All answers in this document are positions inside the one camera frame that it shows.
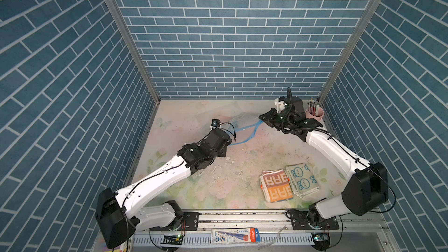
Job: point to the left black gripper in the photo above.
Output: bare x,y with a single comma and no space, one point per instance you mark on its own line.
223,150

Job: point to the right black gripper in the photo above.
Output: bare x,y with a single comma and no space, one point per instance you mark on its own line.
269,121

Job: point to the clear vacuum bag blue zipper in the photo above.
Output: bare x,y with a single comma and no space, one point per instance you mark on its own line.
237,118

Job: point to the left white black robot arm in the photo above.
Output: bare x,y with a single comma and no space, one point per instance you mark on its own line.
121,213

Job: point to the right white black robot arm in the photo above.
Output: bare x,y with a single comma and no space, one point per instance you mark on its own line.
367,186

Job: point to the pale green bunny towel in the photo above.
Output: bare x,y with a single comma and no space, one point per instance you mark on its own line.
302,180

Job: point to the orange white folded towel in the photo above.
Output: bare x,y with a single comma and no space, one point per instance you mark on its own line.
275,186

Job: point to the pink pen cup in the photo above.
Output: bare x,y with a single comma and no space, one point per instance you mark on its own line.
314,110

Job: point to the red blue packaged item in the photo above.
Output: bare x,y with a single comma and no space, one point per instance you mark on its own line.
242,235

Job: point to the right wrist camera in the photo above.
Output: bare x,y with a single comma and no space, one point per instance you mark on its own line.
281,104

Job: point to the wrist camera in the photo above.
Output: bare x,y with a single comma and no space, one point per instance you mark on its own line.
216,123
281,104

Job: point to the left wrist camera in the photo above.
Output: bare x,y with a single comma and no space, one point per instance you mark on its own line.
216,123

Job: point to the aluminium mounting rail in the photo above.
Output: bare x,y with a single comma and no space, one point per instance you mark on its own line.
276,228

